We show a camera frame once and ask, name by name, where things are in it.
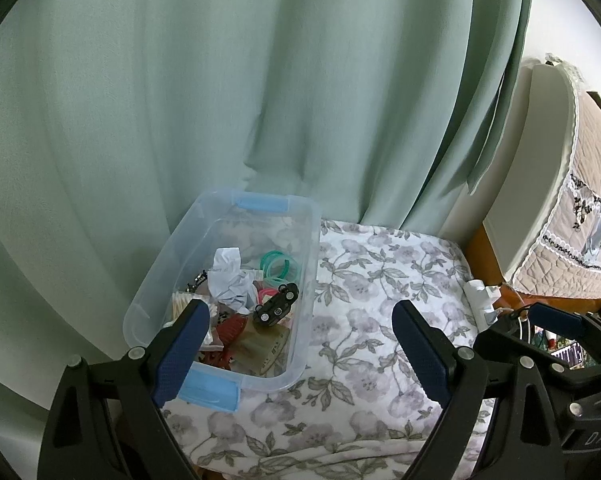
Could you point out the clear plastic storage container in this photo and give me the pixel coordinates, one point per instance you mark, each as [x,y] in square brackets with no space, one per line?
[300,270]

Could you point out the white power strip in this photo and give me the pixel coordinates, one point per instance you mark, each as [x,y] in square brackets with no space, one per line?
[478,292]

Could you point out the wooden bed frame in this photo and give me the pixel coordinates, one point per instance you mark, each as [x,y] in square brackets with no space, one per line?
[485,255]

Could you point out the green curtain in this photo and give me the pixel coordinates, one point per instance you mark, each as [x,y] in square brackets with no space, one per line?
[230,85]

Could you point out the black toy car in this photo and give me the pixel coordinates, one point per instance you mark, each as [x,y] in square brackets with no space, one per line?
[275,305]

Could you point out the teal bangles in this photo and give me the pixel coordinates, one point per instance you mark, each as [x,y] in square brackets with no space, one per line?
[280,260]

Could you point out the red plastic item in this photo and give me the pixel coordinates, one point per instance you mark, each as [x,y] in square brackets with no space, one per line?
[230,327]

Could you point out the pink bangles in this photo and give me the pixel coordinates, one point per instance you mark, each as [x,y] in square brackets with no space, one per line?
[266,291]

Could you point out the beige quilted bedcover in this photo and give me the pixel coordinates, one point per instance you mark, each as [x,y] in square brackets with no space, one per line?
[580,150]

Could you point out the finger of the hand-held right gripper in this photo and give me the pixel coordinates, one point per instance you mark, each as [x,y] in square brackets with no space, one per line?
[560,317]

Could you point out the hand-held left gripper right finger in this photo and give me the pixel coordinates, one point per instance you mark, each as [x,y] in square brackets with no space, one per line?
[425,355]

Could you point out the white paper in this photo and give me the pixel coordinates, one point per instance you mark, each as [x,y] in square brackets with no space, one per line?
[230,282]

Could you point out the black flower headband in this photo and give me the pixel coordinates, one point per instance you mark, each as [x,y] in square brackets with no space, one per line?
[199,280]

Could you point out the brown translucent pouch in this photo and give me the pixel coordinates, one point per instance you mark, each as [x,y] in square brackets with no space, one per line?
[265,347]

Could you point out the grey floral blanket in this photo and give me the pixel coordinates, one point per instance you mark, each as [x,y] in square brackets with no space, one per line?
[370,280]

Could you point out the cotton swab pack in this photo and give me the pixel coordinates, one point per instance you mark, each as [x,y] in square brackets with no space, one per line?
[180,305]

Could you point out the white headboard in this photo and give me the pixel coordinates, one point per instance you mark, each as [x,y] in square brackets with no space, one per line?
[530,160]

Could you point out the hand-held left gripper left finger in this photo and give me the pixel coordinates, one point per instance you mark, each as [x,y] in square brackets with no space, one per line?
[180,355]

